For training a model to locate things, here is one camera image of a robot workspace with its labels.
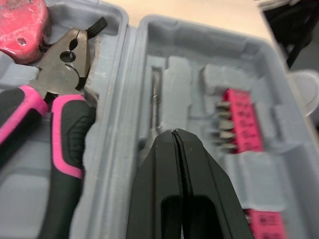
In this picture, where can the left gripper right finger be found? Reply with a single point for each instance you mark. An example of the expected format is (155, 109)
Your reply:
(211, 189)

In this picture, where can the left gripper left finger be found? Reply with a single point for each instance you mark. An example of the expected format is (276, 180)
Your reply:
(152, 189)

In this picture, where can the grey plastic tool case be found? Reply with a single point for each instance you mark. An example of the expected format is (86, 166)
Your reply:
(119, 124)

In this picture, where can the pink and black pliers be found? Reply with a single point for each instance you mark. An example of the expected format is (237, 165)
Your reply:
(62, 74)

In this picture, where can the pink tape measure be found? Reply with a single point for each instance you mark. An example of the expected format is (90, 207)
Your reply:
(20, 27)

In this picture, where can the pink bit holder with bits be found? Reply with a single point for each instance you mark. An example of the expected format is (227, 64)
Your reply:
(246, 119)
(268, 225)

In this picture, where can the metal screwdriver shaft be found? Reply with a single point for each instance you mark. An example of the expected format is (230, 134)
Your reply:
(155, 94)

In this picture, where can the white round container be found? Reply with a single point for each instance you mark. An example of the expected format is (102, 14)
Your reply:
(307, 92)

